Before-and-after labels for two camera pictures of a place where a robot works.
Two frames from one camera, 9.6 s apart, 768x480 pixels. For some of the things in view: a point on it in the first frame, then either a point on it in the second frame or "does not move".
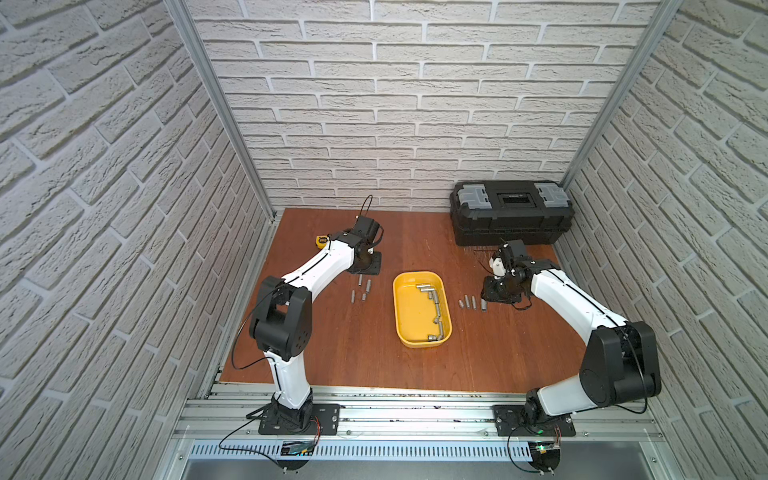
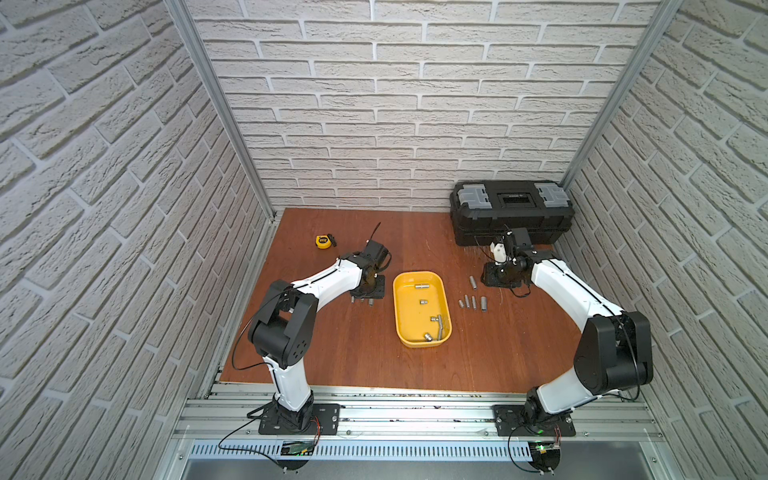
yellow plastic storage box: (422, 311) does not move
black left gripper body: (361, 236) -> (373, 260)
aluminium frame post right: (666, 15) does not move
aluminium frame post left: (223, 101) does not move
